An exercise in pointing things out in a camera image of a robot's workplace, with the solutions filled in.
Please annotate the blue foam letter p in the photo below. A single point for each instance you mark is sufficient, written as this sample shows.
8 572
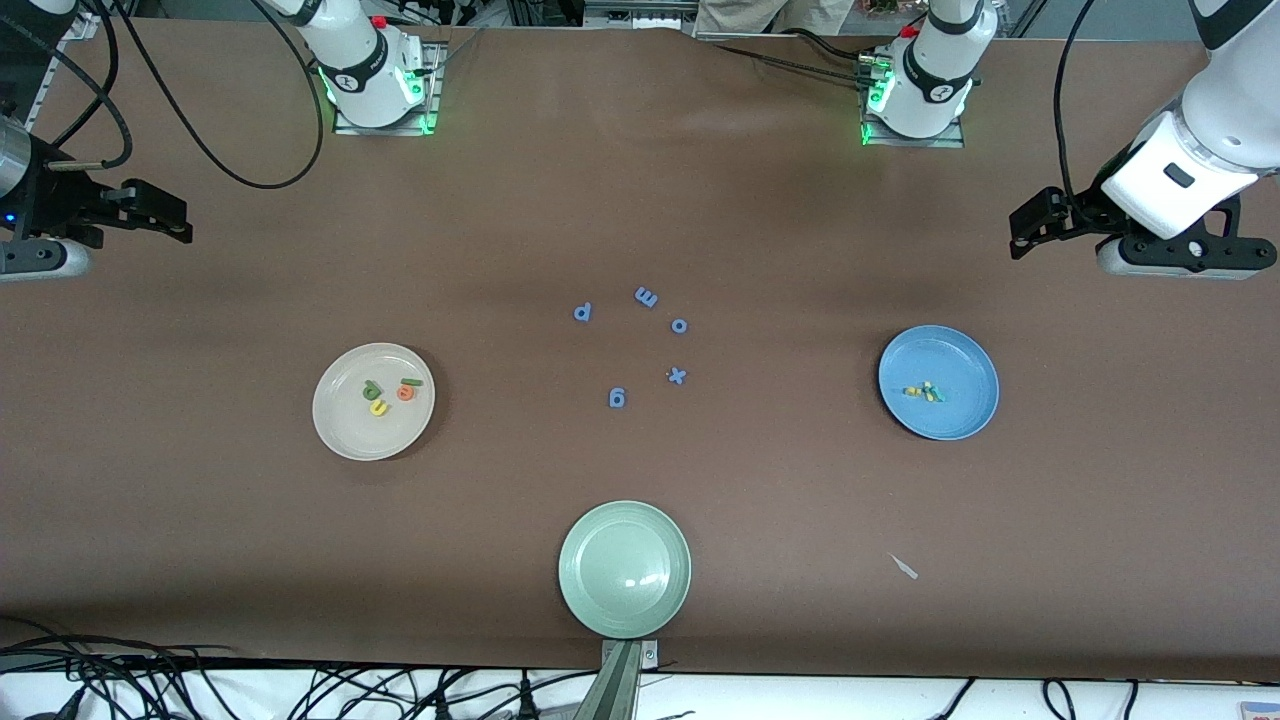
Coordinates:
588 314

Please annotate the small grey tape scrap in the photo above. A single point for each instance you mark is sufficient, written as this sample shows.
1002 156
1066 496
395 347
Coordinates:
905 567

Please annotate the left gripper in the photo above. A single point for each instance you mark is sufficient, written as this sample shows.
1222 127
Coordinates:
1087 212

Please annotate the green round plate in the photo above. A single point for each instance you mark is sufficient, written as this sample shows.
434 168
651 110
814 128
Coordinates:
625 570

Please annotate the blue foam letter m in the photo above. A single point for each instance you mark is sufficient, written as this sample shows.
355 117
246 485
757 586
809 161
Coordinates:
646 297

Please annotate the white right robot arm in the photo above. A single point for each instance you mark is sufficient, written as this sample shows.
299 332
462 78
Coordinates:
360 70

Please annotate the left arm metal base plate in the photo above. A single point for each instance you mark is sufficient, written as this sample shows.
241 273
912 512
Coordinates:
915 143

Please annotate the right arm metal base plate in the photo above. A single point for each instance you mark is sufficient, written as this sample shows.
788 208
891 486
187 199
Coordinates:
385 130

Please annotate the grey metal camera mount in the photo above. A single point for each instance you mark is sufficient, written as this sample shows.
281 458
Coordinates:
615 690

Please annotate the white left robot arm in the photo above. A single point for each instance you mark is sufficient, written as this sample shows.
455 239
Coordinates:
935 90

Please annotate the blue round plate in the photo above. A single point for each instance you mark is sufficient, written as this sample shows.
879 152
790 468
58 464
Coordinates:
950 355

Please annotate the beige round plate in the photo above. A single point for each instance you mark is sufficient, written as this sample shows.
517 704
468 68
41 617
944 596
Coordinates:
350 430

